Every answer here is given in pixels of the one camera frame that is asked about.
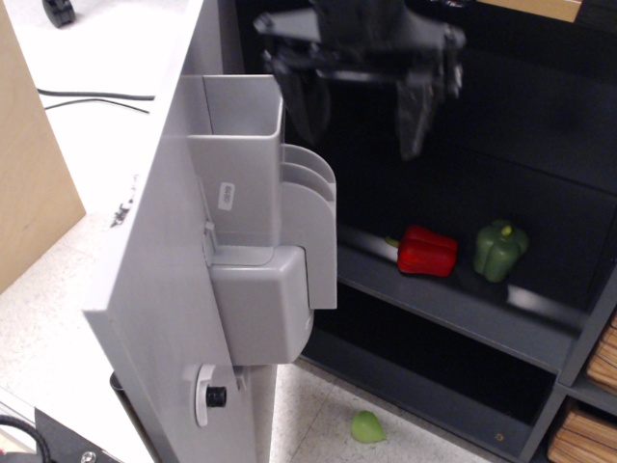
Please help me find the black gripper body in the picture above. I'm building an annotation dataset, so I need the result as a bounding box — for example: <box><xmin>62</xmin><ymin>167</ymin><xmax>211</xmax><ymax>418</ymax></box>
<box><xmin>254</xmin><ymin>1</ymin><xmax>466</xmax><ymax>98</ymax></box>

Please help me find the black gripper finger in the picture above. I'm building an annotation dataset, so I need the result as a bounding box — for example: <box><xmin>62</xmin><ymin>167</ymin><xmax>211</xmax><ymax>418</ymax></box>
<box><xmin>263</xmin><ymin>50</ymin><xmax>331</xmax><ymax>145</ymax></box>
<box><xmin>396</xmin><ymin>76</ymin><xmax>442</xmax><ymax>161</ymax></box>

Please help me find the grey toy fridge door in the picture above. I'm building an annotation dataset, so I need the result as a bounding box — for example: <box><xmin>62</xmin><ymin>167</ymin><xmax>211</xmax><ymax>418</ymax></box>
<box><xmin>81</xmin><ymin>72</ymin><xmax>338</xmax><ymax>463</ymax></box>

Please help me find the dark grey fridge cabinet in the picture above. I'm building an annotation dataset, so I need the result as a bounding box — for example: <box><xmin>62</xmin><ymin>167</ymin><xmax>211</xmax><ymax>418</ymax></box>
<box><xmin>304</xmin><ymin>1</ymin><xmax>616</xmax><ymax>462</ymax></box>

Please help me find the red bell pepper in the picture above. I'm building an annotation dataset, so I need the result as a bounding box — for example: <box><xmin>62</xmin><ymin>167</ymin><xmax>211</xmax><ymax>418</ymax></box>
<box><xmin>385</xmin><ymin>225</ymin><xmax>458</xmax><ymax>277</ymax></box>

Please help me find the green bell pepper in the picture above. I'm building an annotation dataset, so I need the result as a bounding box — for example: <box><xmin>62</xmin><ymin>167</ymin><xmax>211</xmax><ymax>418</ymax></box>
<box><xmin>472</xmin><ymin>220</ymin><xmax>529</xmax><ymax>283</ymax></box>

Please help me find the wooden board top right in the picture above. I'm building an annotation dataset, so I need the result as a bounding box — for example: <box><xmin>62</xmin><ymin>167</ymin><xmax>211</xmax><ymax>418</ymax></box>
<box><xmin>478</xmin><ymin>0</ymin><xmax>582</xmax><ymax>23</ymax></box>

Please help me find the black caster wheel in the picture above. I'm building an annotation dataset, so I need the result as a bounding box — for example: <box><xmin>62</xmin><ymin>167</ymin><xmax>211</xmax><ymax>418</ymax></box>
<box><xmin>41</xmin><ymin>0</ymin><xmax>76</xmax><ymax>28</ymax></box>

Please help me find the light wooden panel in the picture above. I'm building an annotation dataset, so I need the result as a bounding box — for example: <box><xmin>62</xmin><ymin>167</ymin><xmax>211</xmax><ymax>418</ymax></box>
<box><xmin>1</xmin><ymin>7</ymin><xmax>85</xmax><ymax>290</ymax></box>

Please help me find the grey side shelf unit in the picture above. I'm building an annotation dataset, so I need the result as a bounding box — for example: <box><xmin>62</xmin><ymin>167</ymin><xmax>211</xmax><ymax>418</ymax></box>
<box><xmin>531</xmin><ymin>267</ymin><xmax>616</xmax><ymax>462</ymax></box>

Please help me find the wicker basket upper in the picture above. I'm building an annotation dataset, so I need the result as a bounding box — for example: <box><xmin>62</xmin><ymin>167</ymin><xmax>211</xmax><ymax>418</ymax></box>
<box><xmin>586</xmin><ymin>313</ymin><xmax>617</xmax><ymax>395</ymax></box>

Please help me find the wicker basket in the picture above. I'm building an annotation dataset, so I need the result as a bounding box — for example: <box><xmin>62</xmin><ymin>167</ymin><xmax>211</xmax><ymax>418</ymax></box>
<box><xmin>586</xmin><ymin>313</ymin><xmax>617</xmax><ymax>395</ymax></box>
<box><xmin>547</xmin><ymin>399</ymin><xmax>616</xmax><ymax>463</ymax></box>

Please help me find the small green toy pear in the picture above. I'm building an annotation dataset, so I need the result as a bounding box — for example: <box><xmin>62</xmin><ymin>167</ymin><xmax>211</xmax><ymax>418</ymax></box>
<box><xmin>350</xmin><ymin>410</ymin><xmax>387</xmax><ymax>444</ymax></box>

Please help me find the wicker basket lower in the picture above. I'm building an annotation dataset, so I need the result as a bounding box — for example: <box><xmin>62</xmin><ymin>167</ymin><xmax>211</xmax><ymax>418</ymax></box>
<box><xmin>547</xmin><ymin>399</ymin><xmax>616</xmax><ymax>463</ymax></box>

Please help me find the thin black floor cable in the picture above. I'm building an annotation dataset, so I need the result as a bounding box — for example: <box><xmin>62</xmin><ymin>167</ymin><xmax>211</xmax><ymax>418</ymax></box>
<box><xmin>43</xmin><ymin>97</ymin><xmax>151</xmax><ymax>116</ymax></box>

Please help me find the black fridge door handle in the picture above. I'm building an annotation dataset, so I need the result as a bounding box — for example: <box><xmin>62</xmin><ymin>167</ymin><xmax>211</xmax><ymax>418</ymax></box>
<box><xmin>109</xmin><ymin>372</ymin><xmax>160</xmax><ymax>462</ymax></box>

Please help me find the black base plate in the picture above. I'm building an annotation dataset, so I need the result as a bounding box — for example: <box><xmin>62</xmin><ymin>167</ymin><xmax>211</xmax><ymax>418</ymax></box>
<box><xmin>35</xmin><ymin>408</ymin><xmax>118</xmax><ymax>463</ymax></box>

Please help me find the black braided cable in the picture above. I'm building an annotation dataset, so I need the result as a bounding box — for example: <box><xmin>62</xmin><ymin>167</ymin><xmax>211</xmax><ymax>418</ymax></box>
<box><xmin>0</xmin><ymin>414</ymin><xmax>52</xmax><ymax>463</ymax></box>

